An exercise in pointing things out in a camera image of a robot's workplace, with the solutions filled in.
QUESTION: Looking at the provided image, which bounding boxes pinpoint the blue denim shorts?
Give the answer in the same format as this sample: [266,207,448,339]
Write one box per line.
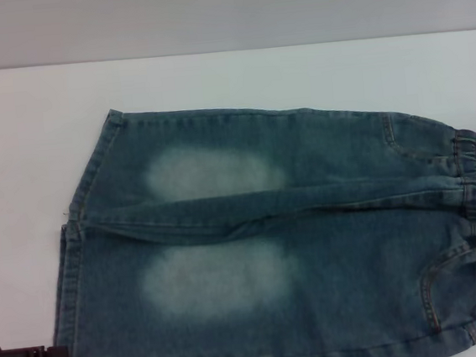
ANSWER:
[25,74,476,357]

